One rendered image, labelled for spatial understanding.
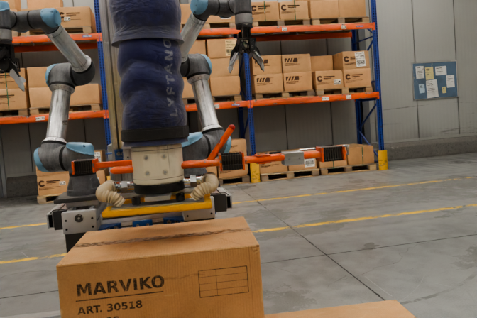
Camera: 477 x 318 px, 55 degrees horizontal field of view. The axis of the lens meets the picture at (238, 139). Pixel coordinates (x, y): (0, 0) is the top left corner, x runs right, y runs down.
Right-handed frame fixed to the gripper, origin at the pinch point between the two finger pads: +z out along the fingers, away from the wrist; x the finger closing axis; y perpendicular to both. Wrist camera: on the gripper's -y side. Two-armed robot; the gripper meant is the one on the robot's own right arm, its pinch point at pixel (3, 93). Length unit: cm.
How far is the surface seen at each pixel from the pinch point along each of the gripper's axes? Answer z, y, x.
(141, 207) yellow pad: 42, -33, -60
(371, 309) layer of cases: 95, 6, -136
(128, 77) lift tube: 1, -29, -58
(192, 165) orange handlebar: 31, -20, -74
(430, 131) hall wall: 89, 961, -495
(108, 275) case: 59, -42, -51
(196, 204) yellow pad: 42, -31, -77
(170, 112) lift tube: 13, -27, -70
